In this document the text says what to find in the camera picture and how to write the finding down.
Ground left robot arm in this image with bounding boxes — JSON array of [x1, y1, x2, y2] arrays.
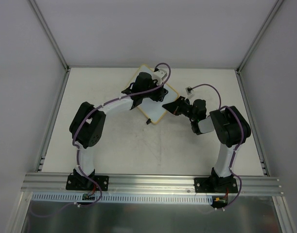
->
[[69, 68, 169, 189]]

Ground right aluminium frame post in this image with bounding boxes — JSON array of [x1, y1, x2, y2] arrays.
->
[[236, 0, 285, 74]]

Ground aluminium front rail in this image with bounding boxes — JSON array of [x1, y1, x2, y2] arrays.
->
[[20, 172, 284, 196]]

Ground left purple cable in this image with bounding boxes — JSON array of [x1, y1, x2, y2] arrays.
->
[[72, 63, 172, 170]]

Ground aluminium frame post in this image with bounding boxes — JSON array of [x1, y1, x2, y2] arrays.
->
[[27, 0, 70, 71], [236, 0, 285, 74]]

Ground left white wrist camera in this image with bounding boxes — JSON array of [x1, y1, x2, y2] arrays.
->
[[153, 68, 168, 85]]

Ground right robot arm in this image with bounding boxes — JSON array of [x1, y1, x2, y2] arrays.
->
[[162, 97, 251, 194]]

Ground purple cable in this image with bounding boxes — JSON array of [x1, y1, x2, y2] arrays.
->
[[191, 83, 244, 170], [72, 63, 172, 170]]

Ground black whiteboard eraser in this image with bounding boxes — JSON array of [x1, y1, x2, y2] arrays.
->
[[158, 89, 168, 102]]

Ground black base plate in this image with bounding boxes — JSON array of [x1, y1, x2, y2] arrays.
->
[[193, 177, 239, 194], [66, 174, 109, 191]]

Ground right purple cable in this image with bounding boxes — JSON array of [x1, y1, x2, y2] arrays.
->
[[191, 83, 244, 170]]

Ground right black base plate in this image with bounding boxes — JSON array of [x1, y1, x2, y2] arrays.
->
[[193, 177, 239, 194]]

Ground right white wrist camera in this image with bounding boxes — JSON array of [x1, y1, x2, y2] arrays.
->
[[185, 86, 193, 99]]

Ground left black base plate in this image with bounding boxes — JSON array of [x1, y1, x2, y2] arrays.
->
[[66, 174, 109, 191]]

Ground white whiteboard yellow frame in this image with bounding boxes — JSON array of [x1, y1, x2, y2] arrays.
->
[[127, 64, 179, 124]]

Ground left aluminium frame post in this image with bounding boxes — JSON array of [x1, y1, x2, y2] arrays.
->
[[27, 0, 70, 71]]

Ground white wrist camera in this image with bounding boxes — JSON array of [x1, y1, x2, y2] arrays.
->
[[185, 86, 193, 99], [153, 68, 168, 85]]

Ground white slotted cable duct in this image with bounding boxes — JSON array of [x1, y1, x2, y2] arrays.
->
[[31, 192, 213, 205]]

